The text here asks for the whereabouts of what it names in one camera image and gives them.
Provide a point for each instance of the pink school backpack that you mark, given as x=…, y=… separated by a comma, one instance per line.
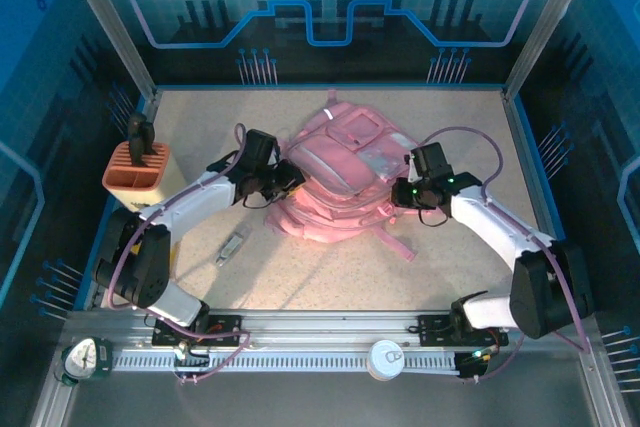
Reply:
x=330, y=167

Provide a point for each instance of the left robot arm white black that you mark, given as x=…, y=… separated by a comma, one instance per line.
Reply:
x=135, y=267

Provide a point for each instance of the aluminium base beam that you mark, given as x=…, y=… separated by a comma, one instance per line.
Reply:
x=325, y=327

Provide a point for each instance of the cream knife block orange top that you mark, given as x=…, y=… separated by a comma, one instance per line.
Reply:
x=140, y=182

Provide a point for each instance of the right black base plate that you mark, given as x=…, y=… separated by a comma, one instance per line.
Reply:
x=430, y=331

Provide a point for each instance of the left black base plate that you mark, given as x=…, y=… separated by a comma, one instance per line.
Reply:
x=225, y=329

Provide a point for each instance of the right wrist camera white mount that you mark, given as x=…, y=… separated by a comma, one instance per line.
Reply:
x=414, y=172

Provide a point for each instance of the green dial clock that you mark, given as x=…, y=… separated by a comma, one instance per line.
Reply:
x=82, y=359

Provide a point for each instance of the white round can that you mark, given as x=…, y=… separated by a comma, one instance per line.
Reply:
x=385, y=359

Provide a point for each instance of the small clear stationery tool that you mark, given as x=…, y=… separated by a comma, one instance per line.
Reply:
x=231, y=248

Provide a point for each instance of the aluminium frame post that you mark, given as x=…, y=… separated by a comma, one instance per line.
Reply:
x=107, y=27
x=550, y=22

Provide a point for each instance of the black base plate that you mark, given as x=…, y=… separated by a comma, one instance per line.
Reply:
x=225, y=329
x=430, y=331

